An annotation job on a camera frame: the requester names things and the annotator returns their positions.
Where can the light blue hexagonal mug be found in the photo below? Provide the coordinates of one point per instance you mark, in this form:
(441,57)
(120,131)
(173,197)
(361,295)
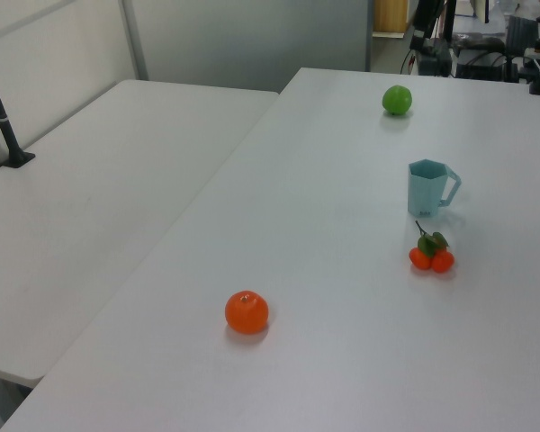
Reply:
(425,193)

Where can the large orange mandarin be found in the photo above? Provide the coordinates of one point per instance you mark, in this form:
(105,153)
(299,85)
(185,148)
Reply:
(246,312)

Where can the green apple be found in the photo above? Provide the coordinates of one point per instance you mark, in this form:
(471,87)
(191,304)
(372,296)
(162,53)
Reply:
(397,100)

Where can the white side table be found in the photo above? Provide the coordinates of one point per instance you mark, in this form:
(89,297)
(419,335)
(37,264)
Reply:
(94,202)

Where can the small mandarin cluster with leaves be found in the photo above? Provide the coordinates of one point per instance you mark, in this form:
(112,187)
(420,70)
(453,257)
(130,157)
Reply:
(442,262)

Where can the black equipment stand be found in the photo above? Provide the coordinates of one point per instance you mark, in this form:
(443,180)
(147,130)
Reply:
(432,58)

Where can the wooden cabinet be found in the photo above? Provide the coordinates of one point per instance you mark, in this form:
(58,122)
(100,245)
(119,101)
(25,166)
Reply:
(389,18)

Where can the black bag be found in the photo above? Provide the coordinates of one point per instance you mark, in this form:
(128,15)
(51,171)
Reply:
(477,42)

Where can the grey ribbed box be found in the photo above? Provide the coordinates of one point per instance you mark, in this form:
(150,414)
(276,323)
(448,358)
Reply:
(519,33)

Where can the grey partition edge post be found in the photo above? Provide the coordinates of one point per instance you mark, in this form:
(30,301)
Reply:
(369,36)

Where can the white corner partition post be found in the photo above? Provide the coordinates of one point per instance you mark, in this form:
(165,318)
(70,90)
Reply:
(135,40)

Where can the black camera pole with base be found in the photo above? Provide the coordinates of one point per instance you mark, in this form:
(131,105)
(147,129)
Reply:
(2,121)

